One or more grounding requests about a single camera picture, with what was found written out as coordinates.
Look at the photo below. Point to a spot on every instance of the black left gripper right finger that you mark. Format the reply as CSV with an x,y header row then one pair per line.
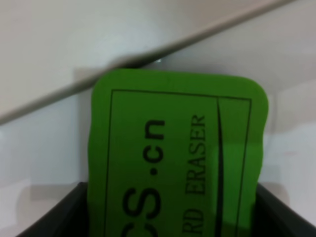
x,y
272,218

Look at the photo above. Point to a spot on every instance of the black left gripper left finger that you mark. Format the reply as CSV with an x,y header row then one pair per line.
x,y
68,218

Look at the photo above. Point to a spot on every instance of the green foam whiteboard eraser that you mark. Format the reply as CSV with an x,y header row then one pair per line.
x,y
174,154

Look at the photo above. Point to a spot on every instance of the white aluminium-framed whiteboard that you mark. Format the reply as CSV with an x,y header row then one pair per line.
x,y
52,51

